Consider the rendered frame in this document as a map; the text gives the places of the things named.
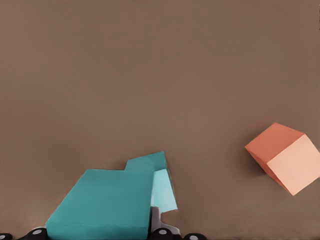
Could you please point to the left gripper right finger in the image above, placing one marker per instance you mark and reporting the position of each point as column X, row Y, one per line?
column 160, row 228

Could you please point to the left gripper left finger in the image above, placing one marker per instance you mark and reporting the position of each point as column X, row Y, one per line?
column 36, row 234

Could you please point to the large blue-green cube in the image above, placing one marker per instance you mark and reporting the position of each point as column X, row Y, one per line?
column 105, row 202

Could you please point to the orange cube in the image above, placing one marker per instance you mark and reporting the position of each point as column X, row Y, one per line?
column 285, row 157

